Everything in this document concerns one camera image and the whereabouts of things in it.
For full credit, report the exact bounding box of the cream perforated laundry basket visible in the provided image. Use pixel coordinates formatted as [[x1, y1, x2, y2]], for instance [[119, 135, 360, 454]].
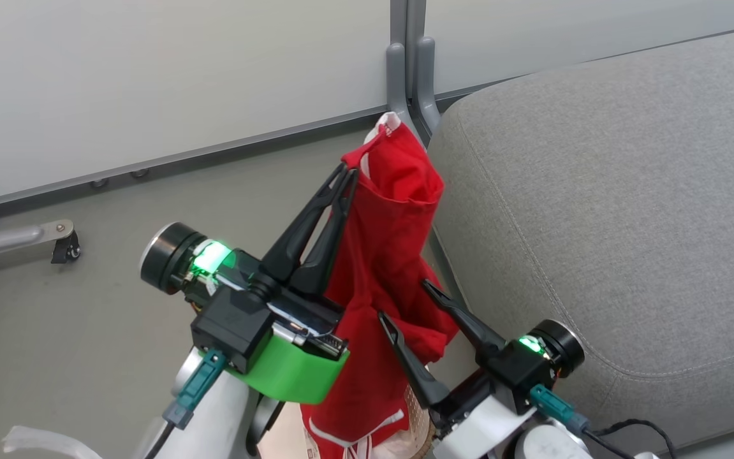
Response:
[[265, 382, 434, 459]]

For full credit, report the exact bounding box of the black cable teal plug arm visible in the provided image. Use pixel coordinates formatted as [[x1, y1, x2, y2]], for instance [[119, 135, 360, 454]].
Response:
[[529, 384, 677, 459], [143, 349, 227, 459]]

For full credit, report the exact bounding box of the white translucent strip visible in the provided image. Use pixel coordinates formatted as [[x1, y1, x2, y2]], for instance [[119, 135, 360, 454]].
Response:
[[2, 426, 103, 459]]

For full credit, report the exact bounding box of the red and white jersey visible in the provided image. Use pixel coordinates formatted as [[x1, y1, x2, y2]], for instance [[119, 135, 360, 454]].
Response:
[[300, 112, 460, 459]]

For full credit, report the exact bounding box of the grey fabric sofa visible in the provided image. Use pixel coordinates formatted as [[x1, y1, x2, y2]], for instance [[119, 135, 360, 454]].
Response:
[[427, 25, 734, 459]]

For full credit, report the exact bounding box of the black caster wheel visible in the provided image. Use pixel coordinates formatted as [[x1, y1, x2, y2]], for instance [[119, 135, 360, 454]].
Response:
[[51, 231, 80, 264]]

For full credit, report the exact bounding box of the black cable teal plug right arm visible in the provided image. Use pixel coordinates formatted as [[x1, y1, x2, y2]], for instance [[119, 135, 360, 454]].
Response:
[[529, 384, 677, 459]]

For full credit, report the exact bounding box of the black cable teal plug left arm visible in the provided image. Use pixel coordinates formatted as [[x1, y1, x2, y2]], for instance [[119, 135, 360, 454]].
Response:
[[143, 349, 227, 459]]

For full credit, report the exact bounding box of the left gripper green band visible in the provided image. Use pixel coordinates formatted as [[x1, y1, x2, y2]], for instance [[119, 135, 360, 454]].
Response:
[[140, 164, 359, 404]]

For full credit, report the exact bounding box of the grey partition post with feet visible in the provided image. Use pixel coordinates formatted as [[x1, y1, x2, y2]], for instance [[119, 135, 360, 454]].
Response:
[[386, 0, 441, 144]]

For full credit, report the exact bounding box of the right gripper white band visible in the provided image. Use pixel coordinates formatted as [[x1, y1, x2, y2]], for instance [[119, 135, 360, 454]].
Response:
[[378, 280, 585, 459]]

